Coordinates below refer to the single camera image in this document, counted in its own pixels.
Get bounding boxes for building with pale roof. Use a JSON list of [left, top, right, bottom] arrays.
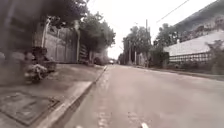
[[162, 0, 224, 67]]

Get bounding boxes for robot's own part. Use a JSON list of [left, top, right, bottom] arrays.
[[140, 122, 150, 128]]

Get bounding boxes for large overhanging tree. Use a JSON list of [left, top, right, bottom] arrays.
[[0, 0, 90, 87]]

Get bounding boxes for green bush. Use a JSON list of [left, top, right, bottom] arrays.
[[205, 39, 224, 76]]

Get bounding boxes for grey wall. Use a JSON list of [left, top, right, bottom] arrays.
[[32, 23, 82, 65]]

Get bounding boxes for overhead wires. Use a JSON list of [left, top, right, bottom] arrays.
[[154, 0, 192, 25]]

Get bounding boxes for square manhole cover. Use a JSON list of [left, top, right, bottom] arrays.
[[0, 91, 62, 127]]

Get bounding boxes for grey asphalt road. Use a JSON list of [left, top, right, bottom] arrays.
[[62, 63, 224, 128]]

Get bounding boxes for dark tree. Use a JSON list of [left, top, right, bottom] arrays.
[[152, 22, 180, 69]]

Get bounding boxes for low plants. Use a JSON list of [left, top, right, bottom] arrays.
[[21, 45, 58, 85]]

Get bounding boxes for group of trees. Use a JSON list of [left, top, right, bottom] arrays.
[[117, 25, 153, 66]]

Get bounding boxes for pale concrete kerb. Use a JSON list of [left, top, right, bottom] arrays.
[[34, 64, 110, 128]]

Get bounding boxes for pale pole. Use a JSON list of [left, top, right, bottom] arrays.
[[73, 19, 82, 64]]

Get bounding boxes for grey concrete sidewalk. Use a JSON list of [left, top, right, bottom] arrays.
[[0, 63, 108, 128]]

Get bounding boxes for utility pole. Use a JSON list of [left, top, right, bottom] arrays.
[[144, 18, 150, 68]]

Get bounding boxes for green tree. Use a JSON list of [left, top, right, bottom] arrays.
[[78, 11, 117, 66]]

